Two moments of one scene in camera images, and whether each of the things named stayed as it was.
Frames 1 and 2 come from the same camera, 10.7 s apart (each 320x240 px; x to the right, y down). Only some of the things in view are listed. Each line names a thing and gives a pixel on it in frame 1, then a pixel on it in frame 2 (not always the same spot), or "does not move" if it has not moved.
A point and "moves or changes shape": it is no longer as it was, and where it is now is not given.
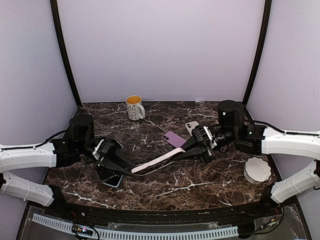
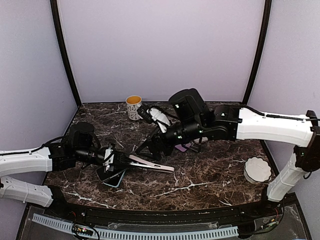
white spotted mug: (135, 110) does not move
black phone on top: (107, 173) does not move
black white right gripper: (206, 155) → (158, 137)
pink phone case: (158, 162) → (147, 162)
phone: (157, 163) moves or changes shape
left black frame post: (55, 10) does not move
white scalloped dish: (257, 170) does not move
